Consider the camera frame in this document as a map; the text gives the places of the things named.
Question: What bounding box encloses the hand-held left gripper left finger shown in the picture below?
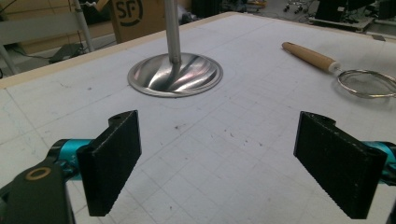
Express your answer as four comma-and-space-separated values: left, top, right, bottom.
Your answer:
47, 109, 143, 217

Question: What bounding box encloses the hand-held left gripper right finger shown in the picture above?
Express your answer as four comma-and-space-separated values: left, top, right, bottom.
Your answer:
292, 111, 396, 220

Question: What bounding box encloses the metal stand with round base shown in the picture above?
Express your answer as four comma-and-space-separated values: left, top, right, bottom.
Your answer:
127, 0, 224, 98

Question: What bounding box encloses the brown cardboard box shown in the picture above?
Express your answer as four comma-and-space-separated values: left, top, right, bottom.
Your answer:
109, 0, 167, 44

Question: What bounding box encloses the grey metal chair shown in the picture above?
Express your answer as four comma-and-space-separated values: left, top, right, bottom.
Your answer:
0, 0, 95, 76

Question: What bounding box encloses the black equipment on platform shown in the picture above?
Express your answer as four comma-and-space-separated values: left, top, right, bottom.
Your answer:
308, 0, 378, 32

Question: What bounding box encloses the wooden-handled wire strainer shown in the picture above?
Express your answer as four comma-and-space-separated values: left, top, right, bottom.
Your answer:
281, 41, 396, 100

